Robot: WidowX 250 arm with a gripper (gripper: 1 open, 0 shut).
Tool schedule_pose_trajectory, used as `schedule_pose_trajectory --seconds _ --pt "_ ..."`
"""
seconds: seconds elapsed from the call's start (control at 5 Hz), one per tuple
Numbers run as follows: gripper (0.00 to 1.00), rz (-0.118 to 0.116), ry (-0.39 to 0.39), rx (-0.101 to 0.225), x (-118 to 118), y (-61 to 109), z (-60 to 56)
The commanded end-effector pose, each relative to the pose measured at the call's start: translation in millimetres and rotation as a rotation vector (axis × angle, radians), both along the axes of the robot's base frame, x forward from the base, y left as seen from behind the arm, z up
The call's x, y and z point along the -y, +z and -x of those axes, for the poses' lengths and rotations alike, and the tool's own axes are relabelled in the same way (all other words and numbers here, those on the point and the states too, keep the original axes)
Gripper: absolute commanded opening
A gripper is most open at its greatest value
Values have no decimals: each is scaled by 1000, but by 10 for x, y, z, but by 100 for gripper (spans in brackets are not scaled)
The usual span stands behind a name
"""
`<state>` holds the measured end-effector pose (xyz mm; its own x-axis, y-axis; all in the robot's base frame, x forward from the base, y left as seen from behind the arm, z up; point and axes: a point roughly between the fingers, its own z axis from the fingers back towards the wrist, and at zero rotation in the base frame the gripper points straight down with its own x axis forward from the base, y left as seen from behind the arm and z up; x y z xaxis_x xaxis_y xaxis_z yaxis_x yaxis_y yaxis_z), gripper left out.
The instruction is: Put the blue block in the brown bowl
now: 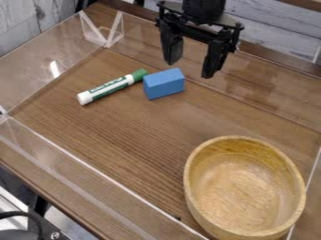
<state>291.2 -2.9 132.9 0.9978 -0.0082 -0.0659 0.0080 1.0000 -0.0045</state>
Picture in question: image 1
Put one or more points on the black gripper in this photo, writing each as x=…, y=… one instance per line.
x=199, y=19

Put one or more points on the blue foam block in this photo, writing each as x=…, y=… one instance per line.
x=164, y=83

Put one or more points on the brown wooden bowl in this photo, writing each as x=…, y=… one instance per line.
x=244, y=188

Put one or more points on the green white dry-erase marker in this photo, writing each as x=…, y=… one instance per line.
x=112, y=86

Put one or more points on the black table leg bracket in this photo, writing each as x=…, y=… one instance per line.
x=39, y=207

